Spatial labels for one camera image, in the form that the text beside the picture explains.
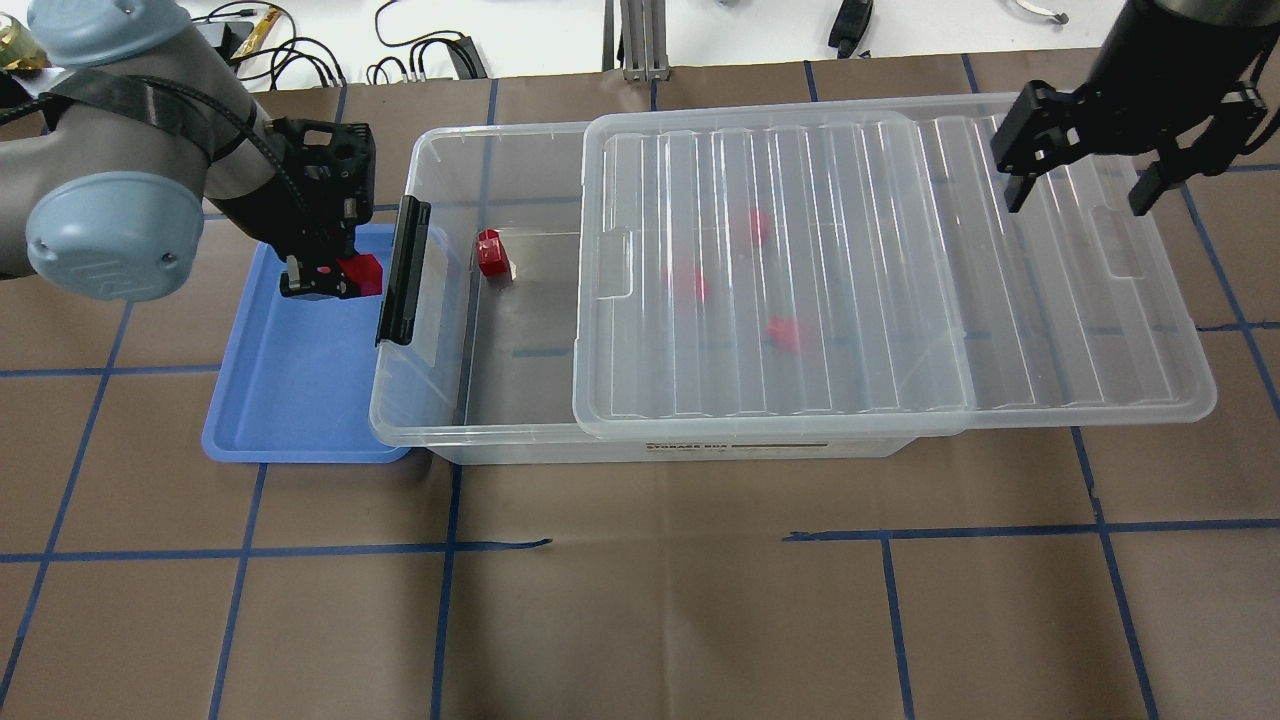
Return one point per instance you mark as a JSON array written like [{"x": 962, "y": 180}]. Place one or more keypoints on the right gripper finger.
[
  {"x": 1020, "y": 182},
  {"x": 1165, "y": 173}
]

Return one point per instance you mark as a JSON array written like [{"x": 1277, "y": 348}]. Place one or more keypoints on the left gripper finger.
[{"x": 316, "y": 282}]

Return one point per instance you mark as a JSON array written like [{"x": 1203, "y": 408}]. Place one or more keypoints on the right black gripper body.
[{"x": 1160, "y": 62}]

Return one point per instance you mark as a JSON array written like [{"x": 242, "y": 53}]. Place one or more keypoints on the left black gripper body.
[{"x": 268, "y": 212}]

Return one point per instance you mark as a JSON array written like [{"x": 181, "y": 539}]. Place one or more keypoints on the red block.
[
  {"x": 787, "y": 333},
  {"x": 362, "y": 276},
  {"x": 687, "y": 284},
  {"x": 753, "y": 228},
  {"x": 492, "y": 258}
]

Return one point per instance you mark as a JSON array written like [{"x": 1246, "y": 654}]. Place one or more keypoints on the clear plastic box lid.
[{"x": 1071, "y": 312}]

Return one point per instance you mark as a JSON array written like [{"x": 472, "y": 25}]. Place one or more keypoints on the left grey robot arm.
[{"x": 147, "y": 125}]

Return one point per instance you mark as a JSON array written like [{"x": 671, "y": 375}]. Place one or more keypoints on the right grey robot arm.
[{"x": 1215, "y": 144}]

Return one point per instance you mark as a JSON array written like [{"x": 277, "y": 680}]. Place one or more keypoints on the blue plastic tray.
[{"x": 295, "y": 382}]

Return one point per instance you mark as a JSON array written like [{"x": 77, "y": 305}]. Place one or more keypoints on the clear plastic storage box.
[{"x": 480, "y": 340}]

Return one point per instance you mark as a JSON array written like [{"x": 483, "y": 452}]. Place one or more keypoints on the black power adapter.
[{"x": 466, "y": 58}]

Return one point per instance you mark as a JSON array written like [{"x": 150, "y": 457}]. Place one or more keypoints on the black handheld device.
[{"x": 851, "y": 22}]

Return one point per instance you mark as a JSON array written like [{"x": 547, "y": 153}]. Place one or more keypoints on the black box latch handle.
[{"x": 401, "y": 297}]

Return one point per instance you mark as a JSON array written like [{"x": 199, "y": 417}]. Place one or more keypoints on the aluminium frame post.
[{"x": 635, "y": 39}]

